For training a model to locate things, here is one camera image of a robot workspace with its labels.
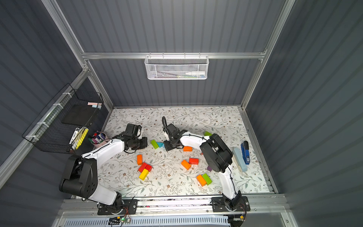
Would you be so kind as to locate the yellow block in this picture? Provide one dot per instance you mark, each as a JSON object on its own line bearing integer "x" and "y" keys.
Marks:
{"x": 143, "y": 174}

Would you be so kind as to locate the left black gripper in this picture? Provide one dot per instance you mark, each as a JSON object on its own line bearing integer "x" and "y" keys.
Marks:
{"x": 132, "y": 130}

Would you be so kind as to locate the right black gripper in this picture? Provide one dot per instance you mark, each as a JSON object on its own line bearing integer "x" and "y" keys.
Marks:
{"x": 171, "y": 133}

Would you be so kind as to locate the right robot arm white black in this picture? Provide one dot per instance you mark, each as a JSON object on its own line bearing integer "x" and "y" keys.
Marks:
{"x": 216, "y": 153}

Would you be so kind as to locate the pink pen cup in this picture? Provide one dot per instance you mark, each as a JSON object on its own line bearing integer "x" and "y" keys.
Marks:
{"x": 98, "y": 139}

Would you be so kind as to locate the orange block centre low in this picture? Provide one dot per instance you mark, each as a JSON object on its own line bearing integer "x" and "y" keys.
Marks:
{"x": 186, "y": 164}

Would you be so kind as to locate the red long block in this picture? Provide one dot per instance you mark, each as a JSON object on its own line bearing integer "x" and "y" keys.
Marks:
{"x": 142, "y": 167}

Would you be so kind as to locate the blue stapler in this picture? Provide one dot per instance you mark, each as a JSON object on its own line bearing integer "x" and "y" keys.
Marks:
{"x": 245, "y": 152}

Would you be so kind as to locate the red block centre low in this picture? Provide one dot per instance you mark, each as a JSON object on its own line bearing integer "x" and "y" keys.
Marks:
{"x": 193, "y": 161}

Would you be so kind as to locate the black wire mesh basket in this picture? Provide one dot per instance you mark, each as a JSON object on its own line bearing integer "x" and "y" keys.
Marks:
{"x": 65, "y": 126}

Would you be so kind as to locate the orange block bottom pair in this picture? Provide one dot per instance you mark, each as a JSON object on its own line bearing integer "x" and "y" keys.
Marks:
{"x": 201, "y": 180}

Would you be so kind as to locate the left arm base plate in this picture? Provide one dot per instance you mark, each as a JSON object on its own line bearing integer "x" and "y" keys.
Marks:
{"x": 127, "y": 207}

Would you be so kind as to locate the small circuit board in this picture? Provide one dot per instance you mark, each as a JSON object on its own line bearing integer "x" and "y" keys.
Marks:
{"x": 118, "y": 221}

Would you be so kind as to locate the red small block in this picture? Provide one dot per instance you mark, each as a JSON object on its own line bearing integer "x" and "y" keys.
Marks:
{"x": 148, "y": 168}

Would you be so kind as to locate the yellow highlighter pack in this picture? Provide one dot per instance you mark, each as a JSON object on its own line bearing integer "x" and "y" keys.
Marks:
{"x": 80, "y": 137}

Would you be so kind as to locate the white wire mesh basket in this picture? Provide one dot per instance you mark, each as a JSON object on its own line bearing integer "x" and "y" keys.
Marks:
{"x": 176, "y": 68}

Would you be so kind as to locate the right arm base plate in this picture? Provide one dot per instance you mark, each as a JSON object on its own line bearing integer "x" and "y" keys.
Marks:
{"x": 237, "y": 204}

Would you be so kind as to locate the green block bottom pair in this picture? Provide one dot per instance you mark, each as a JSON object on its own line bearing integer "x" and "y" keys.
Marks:
{"x": 207, "y": 179}

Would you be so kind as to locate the black notebook in basket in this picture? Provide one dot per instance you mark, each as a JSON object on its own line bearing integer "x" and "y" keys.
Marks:
{"x": 80, "y": 115}

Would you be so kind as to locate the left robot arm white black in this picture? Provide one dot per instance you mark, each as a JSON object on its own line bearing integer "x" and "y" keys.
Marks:
{"x": 80, "y": 177}

